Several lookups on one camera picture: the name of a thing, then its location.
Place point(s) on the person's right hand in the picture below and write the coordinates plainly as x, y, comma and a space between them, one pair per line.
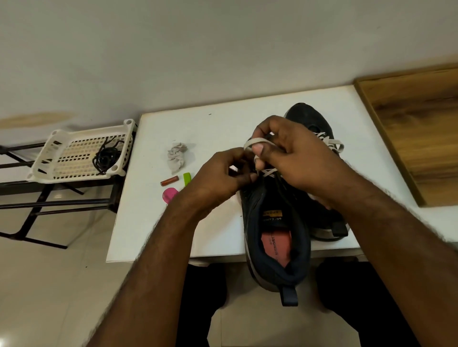
308, 161

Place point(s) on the person's left hand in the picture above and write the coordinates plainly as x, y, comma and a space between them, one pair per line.
215, 182

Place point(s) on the grey shoelace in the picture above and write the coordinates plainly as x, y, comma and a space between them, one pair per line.
330, 141

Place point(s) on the dark sneaker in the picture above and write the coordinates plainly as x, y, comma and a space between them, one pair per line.
275, 247
308, 114

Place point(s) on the grey shoelaces bundle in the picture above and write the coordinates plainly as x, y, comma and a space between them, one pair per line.
259, 146

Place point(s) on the black shoelace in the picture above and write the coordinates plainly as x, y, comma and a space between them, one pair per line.
106, 159
114, 145

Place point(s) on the person's right forearm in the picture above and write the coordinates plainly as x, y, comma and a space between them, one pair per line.
408, 264

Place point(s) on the person's left forearm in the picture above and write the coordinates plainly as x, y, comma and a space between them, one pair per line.
147, 282

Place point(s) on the green marker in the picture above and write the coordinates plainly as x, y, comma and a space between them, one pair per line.
187, 179

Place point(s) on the small red stick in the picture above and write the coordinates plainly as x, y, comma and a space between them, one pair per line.
169, 180

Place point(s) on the crumpled white paper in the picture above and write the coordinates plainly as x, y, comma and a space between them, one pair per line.
177, 155

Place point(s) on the pink capped white bottle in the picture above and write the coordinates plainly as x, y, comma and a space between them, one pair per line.
169, 194

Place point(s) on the wooden board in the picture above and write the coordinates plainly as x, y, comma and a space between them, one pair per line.
422, 132

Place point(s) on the white perforated plastic tray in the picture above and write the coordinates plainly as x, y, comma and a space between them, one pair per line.
68, 154

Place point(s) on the black metal rack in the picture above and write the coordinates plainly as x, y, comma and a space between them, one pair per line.
46, 196

